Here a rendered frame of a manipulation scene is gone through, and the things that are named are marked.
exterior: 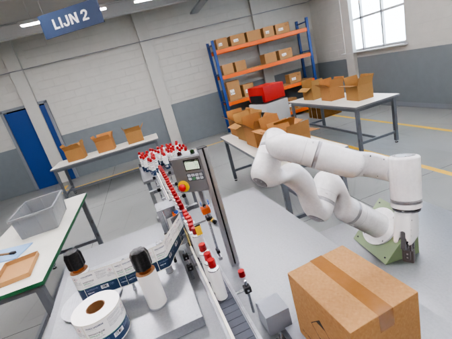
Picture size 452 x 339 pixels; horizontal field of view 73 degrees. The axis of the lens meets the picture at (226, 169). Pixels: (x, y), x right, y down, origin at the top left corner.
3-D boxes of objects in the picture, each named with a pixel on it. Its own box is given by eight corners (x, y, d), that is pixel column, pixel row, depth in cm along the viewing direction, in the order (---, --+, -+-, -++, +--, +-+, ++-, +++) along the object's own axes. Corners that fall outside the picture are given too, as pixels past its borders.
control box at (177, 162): (187, 185, 164) (177, 153, 158) (216, 181, 159) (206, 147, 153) (179, 194, 155) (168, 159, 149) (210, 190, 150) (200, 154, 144)
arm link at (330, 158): (313, 161, 110) (404, 186, 102) (310, 170, 95) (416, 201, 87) (321, 136, 108) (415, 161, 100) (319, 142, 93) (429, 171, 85)
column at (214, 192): (229, 262, 168) (195, 147, 147) (237, 259, 169) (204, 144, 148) (232, 267, 164) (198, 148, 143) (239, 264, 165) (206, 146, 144)
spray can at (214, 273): (215, 296, 139) (203, 258, 132) (226, 291, 140) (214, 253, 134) (218, 303, 134) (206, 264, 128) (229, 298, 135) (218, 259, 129)
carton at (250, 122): (239, 146, 416) (233, 119, 405) (269, 136, 427) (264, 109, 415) (252, 151, 376) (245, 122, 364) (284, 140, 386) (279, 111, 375)
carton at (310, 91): (298, 101, 634) (295, 83, 623) (319, 95, 647) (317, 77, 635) (308, 101, 601) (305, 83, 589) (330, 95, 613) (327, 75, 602)
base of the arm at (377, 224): (358, 237, 158) (330, 224, 153) (373, 204, 159) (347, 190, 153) (386, 251, 140) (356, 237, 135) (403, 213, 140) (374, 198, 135)
